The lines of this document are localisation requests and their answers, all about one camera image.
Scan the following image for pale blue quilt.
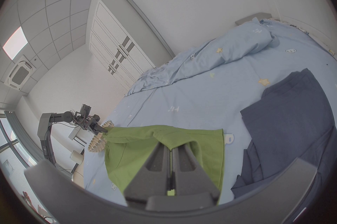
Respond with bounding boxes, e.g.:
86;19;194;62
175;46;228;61
127;18;280;97

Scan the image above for round woven basket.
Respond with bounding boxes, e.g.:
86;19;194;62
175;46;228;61
87;119;114;153

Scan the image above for bed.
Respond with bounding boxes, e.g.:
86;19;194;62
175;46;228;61
83;0;337;208

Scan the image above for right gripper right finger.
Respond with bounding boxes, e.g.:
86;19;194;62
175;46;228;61
172;143;220;205

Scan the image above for small white table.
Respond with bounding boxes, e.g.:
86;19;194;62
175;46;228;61
68;127;89;182

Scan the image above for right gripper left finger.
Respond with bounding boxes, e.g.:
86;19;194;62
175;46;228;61
124;142;171;209

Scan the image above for ceiling air conditioner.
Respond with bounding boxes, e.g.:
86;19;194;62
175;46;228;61
4;54;38;91

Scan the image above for dark blue T-shirt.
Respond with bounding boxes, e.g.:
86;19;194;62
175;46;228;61
231;68;337;197

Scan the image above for ceiling light panel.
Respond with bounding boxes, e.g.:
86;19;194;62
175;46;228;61
3;27;28;61

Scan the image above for window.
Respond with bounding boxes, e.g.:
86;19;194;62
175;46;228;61
0;110;46;218

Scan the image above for green shorts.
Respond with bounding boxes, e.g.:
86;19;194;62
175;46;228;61
104;125;225;197

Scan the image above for white wardrobe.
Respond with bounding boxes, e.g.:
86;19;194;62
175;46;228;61
90;0;176;95

